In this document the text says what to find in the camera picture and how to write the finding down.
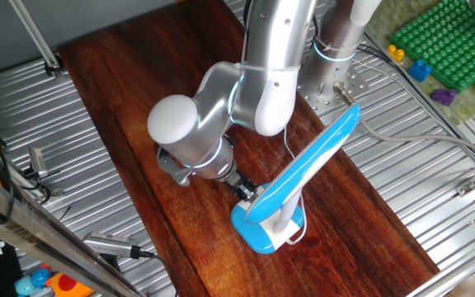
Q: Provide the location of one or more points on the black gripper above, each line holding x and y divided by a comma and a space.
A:
243, 187

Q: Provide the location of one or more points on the blue and white lamp base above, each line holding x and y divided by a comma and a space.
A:
303, 165

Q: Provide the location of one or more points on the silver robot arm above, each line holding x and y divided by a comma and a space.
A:
270, 41

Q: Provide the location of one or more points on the brown wooden board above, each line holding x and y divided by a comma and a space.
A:
138, 103

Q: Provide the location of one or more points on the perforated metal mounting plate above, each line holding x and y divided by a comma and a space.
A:
355, 82

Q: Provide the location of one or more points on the orange emergency stop box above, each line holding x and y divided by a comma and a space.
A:
68, 286

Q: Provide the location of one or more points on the yellow building block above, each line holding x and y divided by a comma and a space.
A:
396, 53

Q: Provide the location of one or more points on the blue building block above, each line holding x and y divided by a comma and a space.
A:
419, 71

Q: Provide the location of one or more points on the purple building block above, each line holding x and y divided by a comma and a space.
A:
444, 97

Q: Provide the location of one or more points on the yellow-green patterned mat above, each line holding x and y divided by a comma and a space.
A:
390, 16

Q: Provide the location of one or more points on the blue toy figure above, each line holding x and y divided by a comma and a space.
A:
31, 282

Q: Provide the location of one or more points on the green building block baseplate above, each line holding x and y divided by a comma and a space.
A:
439, 41

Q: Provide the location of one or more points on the grey depth camera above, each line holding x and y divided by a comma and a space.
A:
105, 244
38, 161

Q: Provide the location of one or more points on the metal frame beam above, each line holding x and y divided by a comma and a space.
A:
35, 235

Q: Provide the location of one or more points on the metal camera stand pole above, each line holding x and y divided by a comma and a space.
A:
35, 37

